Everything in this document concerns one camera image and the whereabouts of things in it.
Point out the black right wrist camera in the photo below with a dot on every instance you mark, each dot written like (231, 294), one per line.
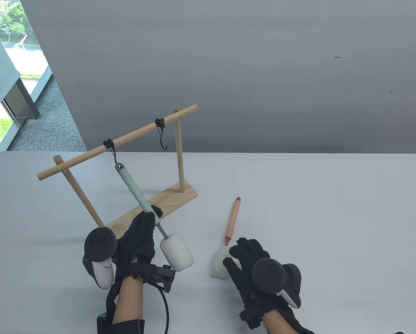
(251, 315)

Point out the black s-hook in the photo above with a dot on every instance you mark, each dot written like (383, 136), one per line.
(161, 132)
(111, 151)

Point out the person's right forearm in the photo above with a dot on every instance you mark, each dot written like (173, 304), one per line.
(281, 321)

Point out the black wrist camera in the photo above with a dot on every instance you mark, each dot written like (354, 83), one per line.
(159, 275)
(251, 315)

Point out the black white hand controller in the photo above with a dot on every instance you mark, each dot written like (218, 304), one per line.
(272, 276)
(100, 254)

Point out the glass window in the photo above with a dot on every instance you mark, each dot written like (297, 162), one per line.
(6, 41)

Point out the black white left hand controller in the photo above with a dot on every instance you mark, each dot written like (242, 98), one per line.
(100, 254)

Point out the person's left hand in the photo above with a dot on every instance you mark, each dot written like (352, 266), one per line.
(138, 236)

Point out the wooden hanging rack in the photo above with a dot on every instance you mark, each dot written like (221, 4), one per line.
(166, 200)

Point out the person's right hand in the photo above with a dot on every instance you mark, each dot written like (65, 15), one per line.
(244, 257)

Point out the person's left forearm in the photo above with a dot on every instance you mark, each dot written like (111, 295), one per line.
(127, 302)

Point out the black white right hand controller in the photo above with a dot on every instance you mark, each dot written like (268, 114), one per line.
(272, 276)

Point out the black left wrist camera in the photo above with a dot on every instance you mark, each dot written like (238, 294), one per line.
(159, 275)

